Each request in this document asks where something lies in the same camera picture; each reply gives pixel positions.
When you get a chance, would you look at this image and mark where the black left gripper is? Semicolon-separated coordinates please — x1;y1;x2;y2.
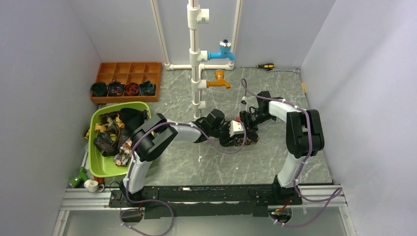
210;121;238;148

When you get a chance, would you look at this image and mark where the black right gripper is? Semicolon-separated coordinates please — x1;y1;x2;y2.
238;110;275;138

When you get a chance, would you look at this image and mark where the brown floral tie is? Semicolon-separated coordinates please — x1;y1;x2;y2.
244;132;260;146

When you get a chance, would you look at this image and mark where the orange wooden compartment tray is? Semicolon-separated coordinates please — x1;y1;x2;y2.
90;61;162;104

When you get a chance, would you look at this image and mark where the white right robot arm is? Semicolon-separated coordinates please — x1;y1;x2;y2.
239;91;325;204

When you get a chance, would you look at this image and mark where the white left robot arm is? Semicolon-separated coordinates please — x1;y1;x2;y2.
120;109;249;207

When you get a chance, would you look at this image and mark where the pile of floral ties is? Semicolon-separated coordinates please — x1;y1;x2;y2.
93;108;150;167

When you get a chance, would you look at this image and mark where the orange plastic faucet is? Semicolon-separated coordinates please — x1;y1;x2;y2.
207;69;231;89

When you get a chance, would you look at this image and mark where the yellow black screwdriver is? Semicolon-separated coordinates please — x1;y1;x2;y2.
242;63;275;70

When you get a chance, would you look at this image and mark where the silver wrench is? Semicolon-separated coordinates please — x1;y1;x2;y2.
265;68;300;73

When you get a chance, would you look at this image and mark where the blue plastic faucet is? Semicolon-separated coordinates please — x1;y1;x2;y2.
208;39;235;61

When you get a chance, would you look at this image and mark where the teal black rolled tie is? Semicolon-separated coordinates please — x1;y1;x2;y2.
139;80;156;96

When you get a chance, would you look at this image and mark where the red black rolled tie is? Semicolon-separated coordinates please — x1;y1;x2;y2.
124;82;140;96

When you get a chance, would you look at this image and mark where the white PVC pipe assembly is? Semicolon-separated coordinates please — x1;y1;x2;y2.
150;0;243;119

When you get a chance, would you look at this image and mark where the green plastic basin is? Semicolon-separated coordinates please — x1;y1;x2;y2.
88;101;150;178

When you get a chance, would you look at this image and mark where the dark green rolled tie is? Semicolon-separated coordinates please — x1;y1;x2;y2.
90;82;108;97

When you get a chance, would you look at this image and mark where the green plastic faucet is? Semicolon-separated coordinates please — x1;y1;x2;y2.
69;167;89;188

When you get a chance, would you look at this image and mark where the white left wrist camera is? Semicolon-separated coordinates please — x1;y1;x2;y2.
229;120;245;137

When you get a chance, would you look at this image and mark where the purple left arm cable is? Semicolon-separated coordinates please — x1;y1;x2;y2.
119;117;247;236

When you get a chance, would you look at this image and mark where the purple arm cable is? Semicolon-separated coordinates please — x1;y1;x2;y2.
119;117;247;236
240;78;343;228

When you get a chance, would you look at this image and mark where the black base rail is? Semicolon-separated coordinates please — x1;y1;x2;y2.
109;183;302;219

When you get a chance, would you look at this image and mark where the aluminium frame rail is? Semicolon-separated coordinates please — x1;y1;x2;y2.
60;185;338;210

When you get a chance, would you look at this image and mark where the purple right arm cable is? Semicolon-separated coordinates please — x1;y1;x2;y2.
240;78;343;228

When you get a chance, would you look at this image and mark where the yellow black tool handle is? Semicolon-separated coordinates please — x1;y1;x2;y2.
84;128;90;140

